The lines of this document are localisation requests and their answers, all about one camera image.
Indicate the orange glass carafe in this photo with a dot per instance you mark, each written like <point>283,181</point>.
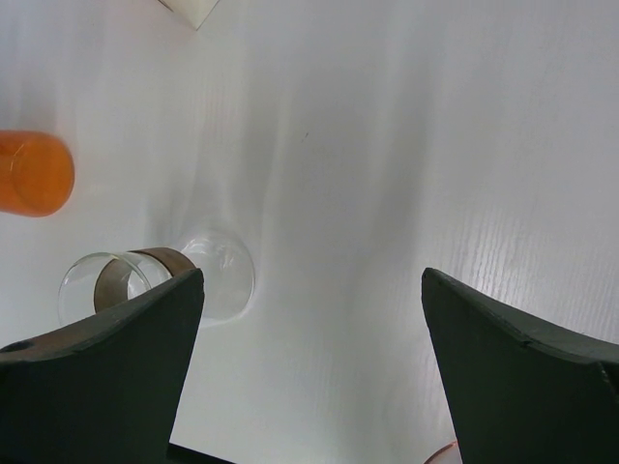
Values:
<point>37,173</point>

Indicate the clear glass carafe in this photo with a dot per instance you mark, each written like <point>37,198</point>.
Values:
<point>101,280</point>

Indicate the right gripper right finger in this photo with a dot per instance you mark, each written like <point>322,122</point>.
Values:
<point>520,389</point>

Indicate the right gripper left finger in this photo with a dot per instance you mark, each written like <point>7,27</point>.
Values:
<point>105,389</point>

